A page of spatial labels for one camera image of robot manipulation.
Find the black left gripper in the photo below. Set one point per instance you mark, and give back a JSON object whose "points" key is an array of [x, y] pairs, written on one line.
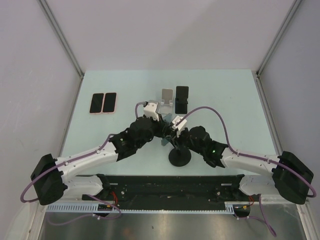
{"points": [[161, 126]]}

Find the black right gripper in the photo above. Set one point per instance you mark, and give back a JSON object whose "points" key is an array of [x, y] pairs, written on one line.
{"points": [[180, 134]]}

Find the black round base phone stand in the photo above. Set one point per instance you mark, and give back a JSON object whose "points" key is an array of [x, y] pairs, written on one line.
{"points": [[180, 155]]}

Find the black folding phone stand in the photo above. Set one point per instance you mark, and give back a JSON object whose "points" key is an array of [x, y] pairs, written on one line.
{"points": [[181, 99]]}

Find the pink cased smartphone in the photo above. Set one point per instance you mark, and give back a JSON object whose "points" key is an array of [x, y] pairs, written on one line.
{"points": [[96, 104], [109, 103]]}

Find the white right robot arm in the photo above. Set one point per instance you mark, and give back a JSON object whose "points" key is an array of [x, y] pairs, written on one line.
{"points": [[290, 175]]}

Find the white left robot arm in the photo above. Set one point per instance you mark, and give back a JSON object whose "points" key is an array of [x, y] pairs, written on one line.
{"points": [[51, 175]]}

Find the silver folding phone stand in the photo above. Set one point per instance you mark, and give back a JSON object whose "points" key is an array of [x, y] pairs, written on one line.
{"points": [[166, 104]]}

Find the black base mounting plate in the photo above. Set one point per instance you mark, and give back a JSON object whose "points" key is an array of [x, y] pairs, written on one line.
{"points": [[173, 191]]}

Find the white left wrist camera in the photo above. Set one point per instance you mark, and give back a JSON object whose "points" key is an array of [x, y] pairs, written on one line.
{"points": [[151, 110]]}

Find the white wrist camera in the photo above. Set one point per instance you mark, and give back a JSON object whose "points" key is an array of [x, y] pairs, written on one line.
{"points": [[178, 124], [151, 110]]}

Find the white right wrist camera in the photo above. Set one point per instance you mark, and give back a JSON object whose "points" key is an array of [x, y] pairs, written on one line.
{"points": [[178, 124]]}

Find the white slotted cable duct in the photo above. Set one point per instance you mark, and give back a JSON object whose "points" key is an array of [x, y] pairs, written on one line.
{"points": [[101, 208]]}

